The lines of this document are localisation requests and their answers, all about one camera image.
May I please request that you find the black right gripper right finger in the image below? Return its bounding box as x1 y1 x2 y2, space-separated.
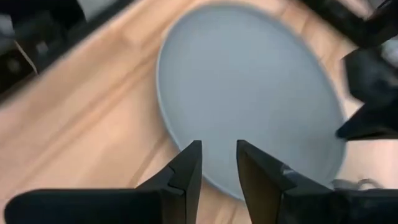
236 139 398 224

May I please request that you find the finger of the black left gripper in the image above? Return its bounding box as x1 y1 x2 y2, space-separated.
335 104 398 141

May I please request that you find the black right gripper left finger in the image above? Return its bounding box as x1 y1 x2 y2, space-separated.
3 139 203 224

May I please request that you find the large pale blue-grey plate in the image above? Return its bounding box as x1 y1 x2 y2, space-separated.
156 3 348 203

